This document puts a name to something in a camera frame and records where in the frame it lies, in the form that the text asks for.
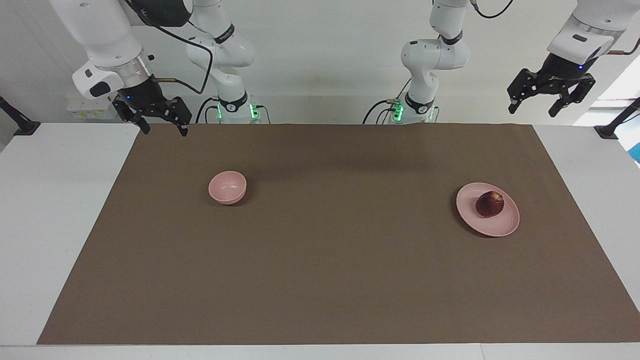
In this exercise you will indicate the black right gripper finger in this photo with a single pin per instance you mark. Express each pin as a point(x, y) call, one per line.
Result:
point(131, 114)
point(181, 114)

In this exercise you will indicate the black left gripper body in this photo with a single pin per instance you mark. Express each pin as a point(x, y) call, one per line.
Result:
point(565, 75)

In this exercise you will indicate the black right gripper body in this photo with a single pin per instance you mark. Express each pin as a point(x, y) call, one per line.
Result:
point(147, 100)

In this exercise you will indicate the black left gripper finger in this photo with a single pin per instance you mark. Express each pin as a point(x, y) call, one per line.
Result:
point(575, 95)
point(522, 85)

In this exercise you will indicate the dark red apple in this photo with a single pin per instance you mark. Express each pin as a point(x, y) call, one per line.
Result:
point(489, 205)

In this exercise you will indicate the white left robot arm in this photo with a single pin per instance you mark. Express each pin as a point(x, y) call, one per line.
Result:
point(430, 55)

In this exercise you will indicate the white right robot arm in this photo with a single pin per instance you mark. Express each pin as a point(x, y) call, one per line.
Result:
point(100, 30)

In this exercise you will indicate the small pink bowl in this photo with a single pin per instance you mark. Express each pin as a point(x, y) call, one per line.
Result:
point(227, 192)

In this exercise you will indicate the pink plate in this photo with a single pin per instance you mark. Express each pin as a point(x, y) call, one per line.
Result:
point(502, 225)

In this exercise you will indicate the blue object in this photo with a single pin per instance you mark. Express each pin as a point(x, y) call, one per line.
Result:
point(636, 152)

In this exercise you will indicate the brown table mat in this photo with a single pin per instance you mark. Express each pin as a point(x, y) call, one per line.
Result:
point(325, 260)

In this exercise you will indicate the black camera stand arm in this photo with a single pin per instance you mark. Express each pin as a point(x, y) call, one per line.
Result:
point(610, 129)
point(22, 125)

